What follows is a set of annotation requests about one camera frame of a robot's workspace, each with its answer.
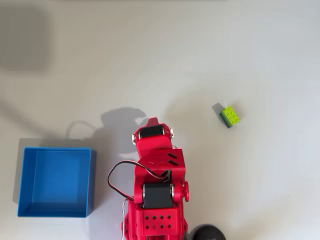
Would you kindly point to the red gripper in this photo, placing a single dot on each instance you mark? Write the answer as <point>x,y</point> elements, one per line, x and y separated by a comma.
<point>150,144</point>

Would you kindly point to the green ball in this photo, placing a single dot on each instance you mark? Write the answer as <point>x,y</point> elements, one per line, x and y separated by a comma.
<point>231,115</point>

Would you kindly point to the red robot arm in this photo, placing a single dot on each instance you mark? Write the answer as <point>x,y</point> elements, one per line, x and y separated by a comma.
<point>155,225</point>

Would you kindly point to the blue box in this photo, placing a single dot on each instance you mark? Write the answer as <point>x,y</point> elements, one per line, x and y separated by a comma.
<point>60,182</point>

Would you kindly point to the black gooseneck stand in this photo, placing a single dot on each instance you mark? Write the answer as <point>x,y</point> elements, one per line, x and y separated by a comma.
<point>208,232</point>

